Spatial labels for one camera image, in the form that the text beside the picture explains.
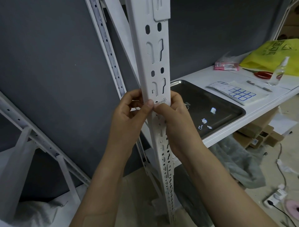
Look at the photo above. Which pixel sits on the blue-bordered white label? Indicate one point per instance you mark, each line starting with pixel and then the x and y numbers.
pixel 213 110
pixel 161 101

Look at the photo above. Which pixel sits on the cardboard box with dark print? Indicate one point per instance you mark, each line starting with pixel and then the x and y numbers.
pixel 290 30

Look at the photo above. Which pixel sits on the grey pen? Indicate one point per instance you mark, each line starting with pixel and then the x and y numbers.
pixel 258 85

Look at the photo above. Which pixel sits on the sheet of blue-bordered labels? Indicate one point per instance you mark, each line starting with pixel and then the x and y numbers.
pixel 217 86

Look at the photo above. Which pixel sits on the person's grey clothing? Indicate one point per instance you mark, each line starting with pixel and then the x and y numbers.
pixel 233 161

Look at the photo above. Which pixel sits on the person's right forearm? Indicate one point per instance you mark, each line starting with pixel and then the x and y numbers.
pixel 229 191

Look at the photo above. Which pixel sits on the white power strip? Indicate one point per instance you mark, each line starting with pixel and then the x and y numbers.
pixel 278 194

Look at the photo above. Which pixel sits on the white-grey cloth bundle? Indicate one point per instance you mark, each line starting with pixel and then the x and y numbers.
pixel 37 212

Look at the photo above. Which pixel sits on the person's left forearm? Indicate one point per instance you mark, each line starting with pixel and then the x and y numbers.
pixel 98 191

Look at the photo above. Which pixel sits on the pink round disc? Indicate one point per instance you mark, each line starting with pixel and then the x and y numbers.
pixel 293 207

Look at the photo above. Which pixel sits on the person's right hand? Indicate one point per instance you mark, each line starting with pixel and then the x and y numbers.
pixel 184 133

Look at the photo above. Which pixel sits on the red scissors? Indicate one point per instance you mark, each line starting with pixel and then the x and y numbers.
pixel 264 74

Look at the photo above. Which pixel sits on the round blue-white sticker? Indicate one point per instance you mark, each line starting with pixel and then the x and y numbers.
pixel 187 106

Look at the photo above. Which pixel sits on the white torn paper strip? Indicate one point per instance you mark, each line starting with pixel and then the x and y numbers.
pixel 286 167

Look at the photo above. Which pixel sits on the brown cardboard box piece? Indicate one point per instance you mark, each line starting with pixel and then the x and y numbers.
pixel 252 131

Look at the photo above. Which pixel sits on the steel tray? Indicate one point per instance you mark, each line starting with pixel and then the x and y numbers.
pixel 201 93

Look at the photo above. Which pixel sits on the yellow-green plastic bag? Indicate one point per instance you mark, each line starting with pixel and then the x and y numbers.
pixel 264 56

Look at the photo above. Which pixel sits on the pink packet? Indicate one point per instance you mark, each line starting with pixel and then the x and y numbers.
pixel 226 66

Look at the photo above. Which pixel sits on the white perforated shelf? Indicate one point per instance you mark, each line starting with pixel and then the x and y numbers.
pixel 142 58

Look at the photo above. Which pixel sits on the white paper sheet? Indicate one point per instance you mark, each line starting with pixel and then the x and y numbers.
pixel 283 124

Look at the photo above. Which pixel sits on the white metal shelving rack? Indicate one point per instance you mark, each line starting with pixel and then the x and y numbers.
pixel 198 74

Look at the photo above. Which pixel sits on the person's left hand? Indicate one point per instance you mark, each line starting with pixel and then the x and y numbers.
pixel 126 131

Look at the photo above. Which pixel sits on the white paper pad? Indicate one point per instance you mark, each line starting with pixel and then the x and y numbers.
pixel 243 84

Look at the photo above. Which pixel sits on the clear spray bottle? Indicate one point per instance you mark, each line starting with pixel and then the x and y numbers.
pixel 278 74

